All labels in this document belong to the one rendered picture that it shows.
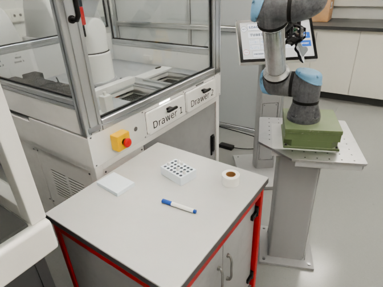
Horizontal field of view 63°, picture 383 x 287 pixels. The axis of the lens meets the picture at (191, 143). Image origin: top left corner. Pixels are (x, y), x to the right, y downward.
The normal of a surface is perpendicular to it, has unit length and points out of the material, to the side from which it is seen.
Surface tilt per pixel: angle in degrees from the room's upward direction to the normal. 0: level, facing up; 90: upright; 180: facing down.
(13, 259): 90
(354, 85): 90
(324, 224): 0
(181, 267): 0
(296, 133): 90
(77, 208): 0
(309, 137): 90
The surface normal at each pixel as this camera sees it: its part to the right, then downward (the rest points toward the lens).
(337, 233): -0.04, -0.88
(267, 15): -0.36, 0.80
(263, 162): 0.05, 0.48
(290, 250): -0.21, 0.47
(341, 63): -0.53, 0.43
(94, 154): 0.82, 0.25
